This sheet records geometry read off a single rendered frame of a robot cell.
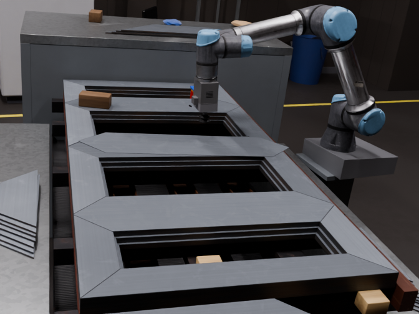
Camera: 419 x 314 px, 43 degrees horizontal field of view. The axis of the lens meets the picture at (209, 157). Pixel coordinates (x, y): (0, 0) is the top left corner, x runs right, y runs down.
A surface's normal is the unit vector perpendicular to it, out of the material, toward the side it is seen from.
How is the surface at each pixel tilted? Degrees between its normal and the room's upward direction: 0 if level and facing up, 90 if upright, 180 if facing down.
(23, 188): 0
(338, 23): 79
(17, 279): 0
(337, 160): 90
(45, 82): 90
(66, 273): 0
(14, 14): 90
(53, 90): 90
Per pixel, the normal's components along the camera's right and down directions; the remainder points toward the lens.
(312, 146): -0.91, 0.07
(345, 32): 0.31, 0.23
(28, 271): 0.11, -0.91
